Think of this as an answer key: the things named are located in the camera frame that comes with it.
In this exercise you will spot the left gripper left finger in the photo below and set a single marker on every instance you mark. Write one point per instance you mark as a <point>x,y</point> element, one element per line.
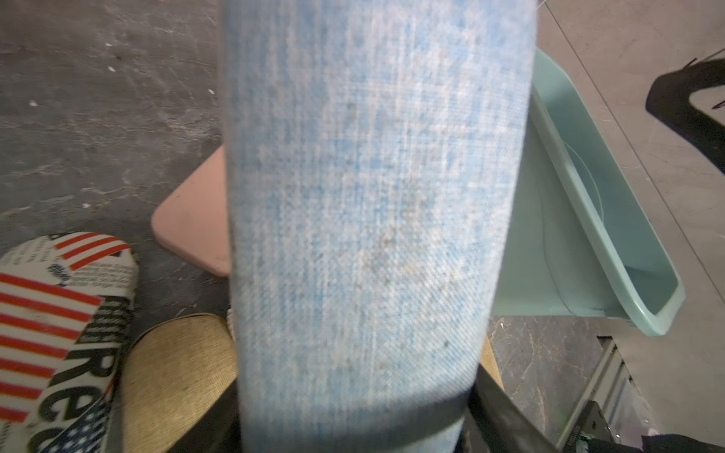
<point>218,430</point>

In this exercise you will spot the tan fabric case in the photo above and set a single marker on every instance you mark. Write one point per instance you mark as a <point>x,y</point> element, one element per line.
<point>175,379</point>

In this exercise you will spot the blue fabric case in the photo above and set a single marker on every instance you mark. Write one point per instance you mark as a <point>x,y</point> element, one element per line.
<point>372,152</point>

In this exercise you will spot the flag newspaper print case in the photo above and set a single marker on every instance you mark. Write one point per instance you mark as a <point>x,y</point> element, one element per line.
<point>66,309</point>

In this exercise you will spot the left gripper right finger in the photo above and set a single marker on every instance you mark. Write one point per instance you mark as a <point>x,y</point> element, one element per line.
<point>501,425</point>

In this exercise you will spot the metal base rail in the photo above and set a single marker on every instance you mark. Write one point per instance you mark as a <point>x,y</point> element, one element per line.
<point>610,408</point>

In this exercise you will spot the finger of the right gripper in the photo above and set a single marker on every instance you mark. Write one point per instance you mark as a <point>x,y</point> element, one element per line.
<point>669,102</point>

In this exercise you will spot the pink flat case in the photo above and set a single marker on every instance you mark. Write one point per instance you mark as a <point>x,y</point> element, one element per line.
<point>193,221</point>

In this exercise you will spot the teal plastic storage box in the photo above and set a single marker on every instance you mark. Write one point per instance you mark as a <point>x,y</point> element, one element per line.
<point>579,243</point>

